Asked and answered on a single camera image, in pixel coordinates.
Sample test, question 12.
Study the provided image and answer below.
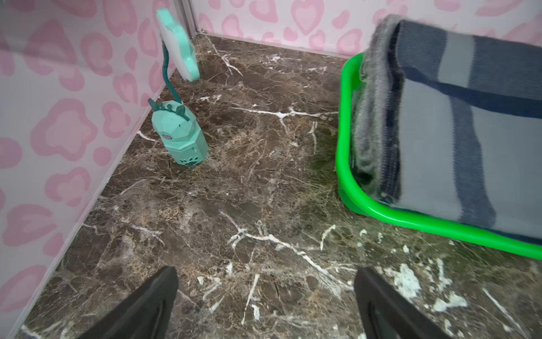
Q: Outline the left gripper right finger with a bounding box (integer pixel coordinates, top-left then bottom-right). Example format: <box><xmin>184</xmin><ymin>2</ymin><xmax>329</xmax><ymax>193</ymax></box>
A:
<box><xmin>354</xmin><ymin>267</ymin><xmax>450</xmax><ymax>339</ymax></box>

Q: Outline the plain grey scarf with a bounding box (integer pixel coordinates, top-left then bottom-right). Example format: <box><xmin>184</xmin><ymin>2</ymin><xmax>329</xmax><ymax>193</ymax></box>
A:
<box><xmin>351</xmin><ymin>15</ymin><xmax>403</xmax><ymax>196</ymax></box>

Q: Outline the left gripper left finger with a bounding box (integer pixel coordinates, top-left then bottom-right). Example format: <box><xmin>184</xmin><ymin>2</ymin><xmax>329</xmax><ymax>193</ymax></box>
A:
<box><xmin>80</xmin><ymin>266</ymin><xmax>179</xmax><ymax>339</ymax></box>

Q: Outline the dark grey plaid scarf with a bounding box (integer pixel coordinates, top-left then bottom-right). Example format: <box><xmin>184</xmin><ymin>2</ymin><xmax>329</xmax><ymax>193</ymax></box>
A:
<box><xmin>378</xmin><ymin>20</ymin><xmax>541</xmax><ymax>244</ymax></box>

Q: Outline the green plastic basket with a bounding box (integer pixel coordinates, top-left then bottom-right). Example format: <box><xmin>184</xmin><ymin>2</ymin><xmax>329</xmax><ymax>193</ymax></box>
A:
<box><xmin>335</xmin><ymin>53</ymin><xmax>541</xmax><ymax>260</ymax></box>

